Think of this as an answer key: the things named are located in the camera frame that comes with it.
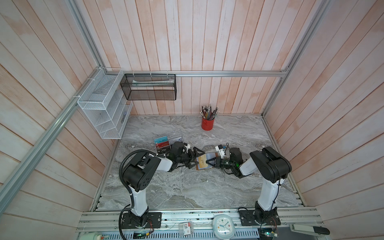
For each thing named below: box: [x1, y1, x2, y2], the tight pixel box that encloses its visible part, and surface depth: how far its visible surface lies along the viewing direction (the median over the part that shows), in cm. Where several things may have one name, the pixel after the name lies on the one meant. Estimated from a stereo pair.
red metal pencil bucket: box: [201, 117, 214, 131], surface depth 108 cm
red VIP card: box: [155, 141, 170, 149], surface depth 97 cm
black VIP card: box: [156, 145, 171, 154], surface depth 97 cm
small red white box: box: [178, 221, 194, 236], surface depth 71 cm
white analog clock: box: [212, 214, 235, 240], surface depth 71 cm
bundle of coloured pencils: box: [200, 104, 220, 121], surface depth 103 cm
